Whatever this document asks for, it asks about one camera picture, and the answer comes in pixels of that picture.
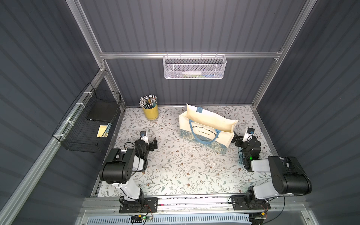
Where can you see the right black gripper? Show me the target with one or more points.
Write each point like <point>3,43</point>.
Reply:
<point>243,141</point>

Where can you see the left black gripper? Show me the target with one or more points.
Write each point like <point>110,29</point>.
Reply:
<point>151,144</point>

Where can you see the cream canvas tote bag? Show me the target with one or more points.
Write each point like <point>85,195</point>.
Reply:
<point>207,128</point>

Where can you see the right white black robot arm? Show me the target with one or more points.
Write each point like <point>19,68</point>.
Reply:
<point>287,175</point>

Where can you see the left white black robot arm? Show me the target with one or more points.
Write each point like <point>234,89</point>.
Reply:
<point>120,167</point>

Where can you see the yellow pencil cup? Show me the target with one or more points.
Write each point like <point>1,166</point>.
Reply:
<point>151,114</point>

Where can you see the floral table mat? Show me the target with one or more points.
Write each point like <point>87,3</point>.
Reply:
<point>180,166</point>

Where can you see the yellow notepad in basket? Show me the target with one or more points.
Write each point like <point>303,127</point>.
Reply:
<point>104,130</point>

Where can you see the bundle of pencils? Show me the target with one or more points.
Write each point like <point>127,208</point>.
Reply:
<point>148,101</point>

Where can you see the black notebook in basket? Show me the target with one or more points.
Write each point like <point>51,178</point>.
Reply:
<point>103,111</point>

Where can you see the white bottle in basket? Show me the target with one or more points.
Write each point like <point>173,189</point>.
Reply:
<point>192,73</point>

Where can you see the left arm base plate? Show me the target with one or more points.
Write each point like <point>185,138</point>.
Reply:
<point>141,206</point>

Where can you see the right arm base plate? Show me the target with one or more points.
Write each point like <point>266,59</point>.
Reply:
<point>244,202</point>

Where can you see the black wire wall basket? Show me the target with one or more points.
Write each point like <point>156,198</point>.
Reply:
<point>76,133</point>

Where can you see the aluminium rail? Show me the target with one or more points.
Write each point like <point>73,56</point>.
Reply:
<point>188,204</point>

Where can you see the white perforated cable duct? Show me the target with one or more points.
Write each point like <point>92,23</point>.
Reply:
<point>174,219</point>

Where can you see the white wire mesh basket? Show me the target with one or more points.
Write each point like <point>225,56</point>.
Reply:
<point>212,66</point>

